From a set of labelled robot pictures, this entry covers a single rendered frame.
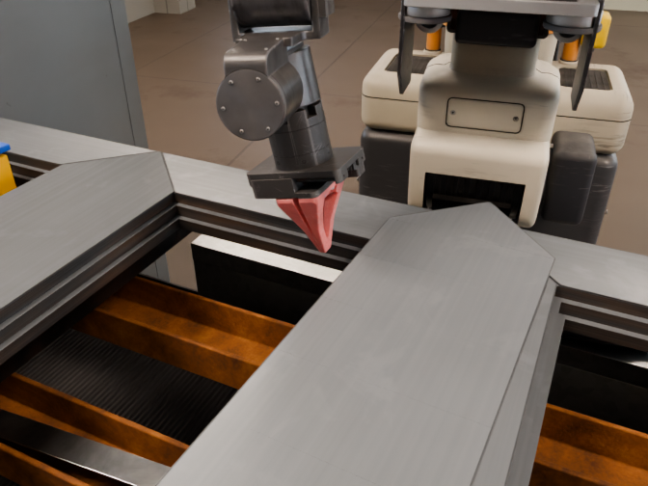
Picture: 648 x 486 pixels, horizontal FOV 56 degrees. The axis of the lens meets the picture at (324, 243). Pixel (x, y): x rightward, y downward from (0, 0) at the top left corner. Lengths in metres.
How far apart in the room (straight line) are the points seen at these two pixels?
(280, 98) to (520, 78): 0.63
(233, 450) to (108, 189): 0.44
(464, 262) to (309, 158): 0.19
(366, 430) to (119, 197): 0.44
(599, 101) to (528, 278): 0.75
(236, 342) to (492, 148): 0.52
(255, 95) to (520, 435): 0.32
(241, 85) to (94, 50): 0.83
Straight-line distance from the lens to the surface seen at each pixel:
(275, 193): 0.59
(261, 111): 0.50
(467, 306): 0.57
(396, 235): 0.66
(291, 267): 0.92
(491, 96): 1.04
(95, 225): 0.72
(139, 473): 0.61
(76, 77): 1.28
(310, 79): 0.57
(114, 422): 0.67
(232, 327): 0.79
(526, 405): 0.51
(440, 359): 0.51
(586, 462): 0.71
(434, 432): 0.46
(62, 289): 0.66
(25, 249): 0.70
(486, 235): 0.68
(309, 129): 0.57
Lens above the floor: 1.20
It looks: 32 degrees down
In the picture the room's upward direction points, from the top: straight up
